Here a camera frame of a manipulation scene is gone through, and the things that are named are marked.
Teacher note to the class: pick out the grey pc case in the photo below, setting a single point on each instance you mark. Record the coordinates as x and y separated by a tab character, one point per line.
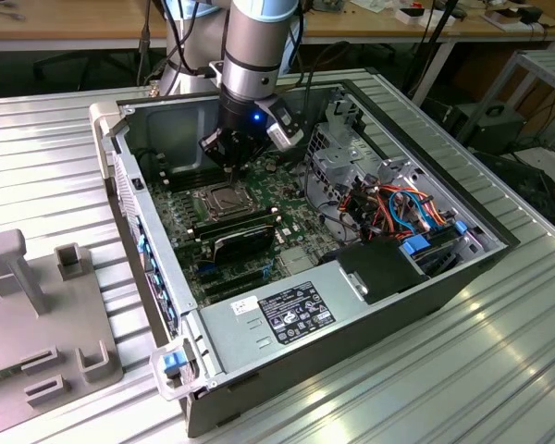
176	125

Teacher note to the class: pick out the metal drive cage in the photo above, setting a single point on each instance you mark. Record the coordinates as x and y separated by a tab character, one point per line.
333	162

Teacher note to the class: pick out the black plastic shroud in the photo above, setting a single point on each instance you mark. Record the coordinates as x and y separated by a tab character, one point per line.
374	273

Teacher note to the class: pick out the cardboard box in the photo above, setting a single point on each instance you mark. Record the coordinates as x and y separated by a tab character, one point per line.
504	18

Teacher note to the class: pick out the cpu socket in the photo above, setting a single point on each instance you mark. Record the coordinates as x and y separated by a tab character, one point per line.
222	215

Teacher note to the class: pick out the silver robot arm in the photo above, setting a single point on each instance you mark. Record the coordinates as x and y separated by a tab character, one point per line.
259	37

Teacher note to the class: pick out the silver chipset heat sink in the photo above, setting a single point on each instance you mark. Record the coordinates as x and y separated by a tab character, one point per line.
296	261

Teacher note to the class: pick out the blue case latch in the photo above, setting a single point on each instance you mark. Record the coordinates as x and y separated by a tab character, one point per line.
173	365

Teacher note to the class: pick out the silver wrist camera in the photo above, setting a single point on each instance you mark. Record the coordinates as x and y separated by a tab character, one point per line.
284	131

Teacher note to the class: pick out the black graphics card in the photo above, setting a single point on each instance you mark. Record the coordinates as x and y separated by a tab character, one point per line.
242	245

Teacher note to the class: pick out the black equipment box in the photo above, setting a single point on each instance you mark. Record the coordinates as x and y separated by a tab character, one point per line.
490	127

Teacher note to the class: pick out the black expansion slot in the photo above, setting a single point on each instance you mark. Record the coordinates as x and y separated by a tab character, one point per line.
236	279

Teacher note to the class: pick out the green ram stick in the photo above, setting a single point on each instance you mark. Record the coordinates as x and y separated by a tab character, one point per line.
2	372
240	226

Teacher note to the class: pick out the metal slat shelf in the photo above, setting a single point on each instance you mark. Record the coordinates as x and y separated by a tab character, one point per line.
550	65

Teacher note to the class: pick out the grey power supply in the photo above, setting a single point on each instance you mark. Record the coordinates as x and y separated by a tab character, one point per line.
231	333

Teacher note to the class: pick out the wooden desk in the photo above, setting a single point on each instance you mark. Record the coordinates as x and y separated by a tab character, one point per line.
374	23
74	23

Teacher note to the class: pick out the silver coin battery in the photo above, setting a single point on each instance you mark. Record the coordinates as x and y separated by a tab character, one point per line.
271	163

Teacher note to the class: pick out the blue disk carrier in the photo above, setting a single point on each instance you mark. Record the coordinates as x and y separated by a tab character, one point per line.
418	245

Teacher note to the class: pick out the white box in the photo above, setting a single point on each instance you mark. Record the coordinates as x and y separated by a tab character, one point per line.
416	16

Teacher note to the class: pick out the grey parts rack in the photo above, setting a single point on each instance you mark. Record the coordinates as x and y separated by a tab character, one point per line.
28	324

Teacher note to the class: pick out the silver cpu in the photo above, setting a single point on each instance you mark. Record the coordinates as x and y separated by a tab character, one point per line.
226	200

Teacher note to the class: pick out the green motherboard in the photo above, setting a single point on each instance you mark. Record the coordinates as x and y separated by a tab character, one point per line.
277	189

